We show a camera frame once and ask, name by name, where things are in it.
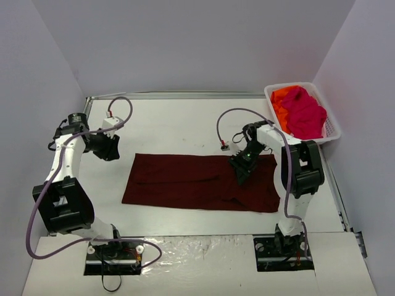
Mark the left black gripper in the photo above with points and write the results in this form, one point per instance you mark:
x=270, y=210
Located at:
x=108, y=148

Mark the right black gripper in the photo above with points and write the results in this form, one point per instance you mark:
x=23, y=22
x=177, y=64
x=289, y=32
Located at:
x=242, y=164

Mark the maroon t shirt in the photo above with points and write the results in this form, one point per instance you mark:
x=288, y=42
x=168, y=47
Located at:
x=200, y=183

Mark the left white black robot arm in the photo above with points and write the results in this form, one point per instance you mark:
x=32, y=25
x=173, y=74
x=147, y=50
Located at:
x=65, y=207

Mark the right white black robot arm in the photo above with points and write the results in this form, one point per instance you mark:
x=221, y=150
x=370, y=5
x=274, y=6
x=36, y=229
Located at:
x=297, y=177

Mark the pink t shirt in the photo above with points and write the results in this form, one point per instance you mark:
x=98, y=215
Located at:
x=305, y=118

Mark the white plastic basket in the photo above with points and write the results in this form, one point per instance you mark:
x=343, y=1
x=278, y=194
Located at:
x=331, y=130

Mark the orange t shirt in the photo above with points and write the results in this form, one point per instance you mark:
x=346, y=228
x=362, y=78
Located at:
x=281, y=112

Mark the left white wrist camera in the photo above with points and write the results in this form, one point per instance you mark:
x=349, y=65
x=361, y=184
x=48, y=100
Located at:
x=110, y=123

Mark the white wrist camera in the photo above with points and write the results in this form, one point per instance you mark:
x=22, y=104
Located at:
x=230, y=148
x=110, y=123

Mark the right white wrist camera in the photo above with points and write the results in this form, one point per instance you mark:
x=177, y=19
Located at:
x=230, y=148

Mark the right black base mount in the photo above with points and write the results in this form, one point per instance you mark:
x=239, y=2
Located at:
x=270, y=258

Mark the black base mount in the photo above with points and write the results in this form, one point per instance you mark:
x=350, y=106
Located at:
x=113, y=259
x=270, y=258

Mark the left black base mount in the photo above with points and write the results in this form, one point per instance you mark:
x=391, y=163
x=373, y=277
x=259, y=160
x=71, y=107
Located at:
x=113, y=259

